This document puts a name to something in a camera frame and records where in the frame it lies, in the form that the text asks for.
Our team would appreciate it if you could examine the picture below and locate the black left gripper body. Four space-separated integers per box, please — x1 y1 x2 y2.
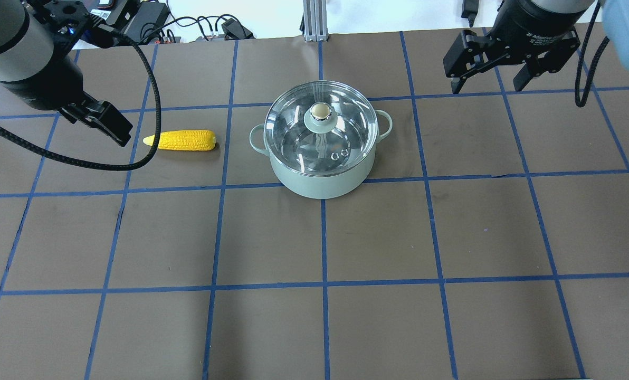
8 63 98 111

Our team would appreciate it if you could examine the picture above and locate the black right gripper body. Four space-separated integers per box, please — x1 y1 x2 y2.
491 1 582 52

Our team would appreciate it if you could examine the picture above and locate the yellow corn cob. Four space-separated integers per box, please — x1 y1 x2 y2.
141 130 216 151

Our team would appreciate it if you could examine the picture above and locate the glass pot lid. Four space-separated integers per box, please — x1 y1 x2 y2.
262 80 384 177

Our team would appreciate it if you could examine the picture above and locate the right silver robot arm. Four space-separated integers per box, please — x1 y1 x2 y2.
443 1 629 107

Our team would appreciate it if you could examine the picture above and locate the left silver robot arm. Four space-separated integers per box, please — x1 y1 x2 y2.
0 1 132 146

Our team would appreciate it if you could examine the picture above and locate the pale green cooking pot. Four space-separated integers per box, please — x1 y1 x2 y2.
249 80 394 200

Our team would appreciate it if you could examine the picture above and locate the black power adapter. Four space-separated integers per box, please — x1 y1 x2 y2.
107 1 170 42

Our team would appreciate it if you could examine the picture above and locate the black braided right cable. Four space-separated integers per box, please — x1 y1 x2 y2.
574 0 611 108

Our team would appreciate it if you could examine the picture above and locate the black braided cable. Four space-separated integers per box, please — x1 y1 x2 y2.
0 24 162 172
574 0 611 108

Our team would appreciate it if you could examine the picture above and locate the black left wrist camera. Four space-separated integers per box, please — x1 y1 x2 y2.
26 1 112 36

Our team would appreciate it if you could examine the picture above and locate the black braided left cable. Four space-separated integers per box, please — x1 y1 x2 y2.
0 24 162 172

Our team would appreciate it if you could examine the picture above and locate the aluminium frame post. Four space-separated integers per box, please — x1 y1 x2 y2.
301 0 329 42

